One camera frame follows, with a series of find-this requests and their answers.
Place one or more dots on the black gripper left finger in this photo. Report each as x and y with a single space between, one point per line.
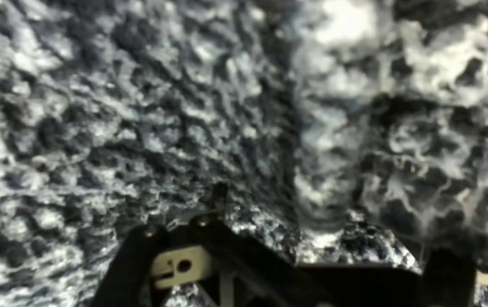
199 274

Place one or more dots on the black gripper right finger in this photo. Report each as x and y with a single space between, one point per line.
455 282

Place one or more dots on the dark blue knitted blanket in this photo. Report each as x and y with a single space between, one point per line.
199 114

